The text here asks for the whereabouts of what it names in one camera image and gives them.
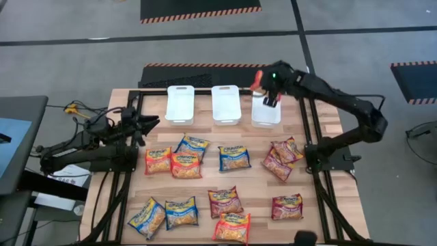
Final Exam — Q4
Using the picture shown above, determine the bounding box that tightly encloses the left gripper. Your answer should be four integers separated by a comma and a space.
119, 106, 160, 146

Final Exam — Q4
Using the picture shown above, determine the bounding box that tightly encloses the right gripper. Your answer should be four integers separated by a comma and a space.
261, 61, 295, 108

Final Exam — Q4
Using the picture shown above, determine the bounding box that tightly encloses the red roast beef ramen pack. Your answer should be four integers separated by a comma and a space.
261, 146, 296, 182
207, 185, 244, 219
271, 136, 305, 165
271, 193, 304, 221

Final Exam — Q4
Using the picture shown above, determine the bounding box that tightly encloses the white plastic bin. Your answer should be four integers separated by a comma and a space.
165, 85, 196, 126
251, 89, 283, 130
210, 85, 242, 126

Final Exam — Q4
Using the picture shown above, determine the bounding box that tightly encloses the black hazard-striped floor mat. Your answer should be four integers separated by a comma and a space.
139, 0, 263, 25
390, 60, 437, 105
137, 63, 271, 90

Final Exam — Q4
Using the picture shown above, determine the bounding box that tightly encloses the white paper sheet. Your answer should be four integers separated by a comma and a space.
33, 163, 92, 212

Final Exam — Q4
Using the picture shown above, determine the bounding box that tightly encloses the black desk beam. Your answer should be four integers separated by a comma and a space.
18, 169, 89, 202

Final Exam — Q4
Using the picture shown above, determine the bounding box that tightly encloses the grey desk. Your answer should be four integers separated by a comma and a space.
0, 95, 48, 196

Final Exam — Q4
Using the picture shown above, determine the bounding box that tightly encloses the blue desk panel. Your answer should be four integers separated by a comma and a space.
0, 118, 33, 179

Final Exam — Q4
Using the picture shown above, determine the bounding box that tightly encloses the person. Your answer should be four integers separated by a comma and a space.
294, 230, 318, 246

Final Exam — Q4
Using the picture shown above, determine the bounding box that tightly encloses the yellow power plug cable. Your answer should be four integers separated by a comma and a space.
64, 103, 100, 126

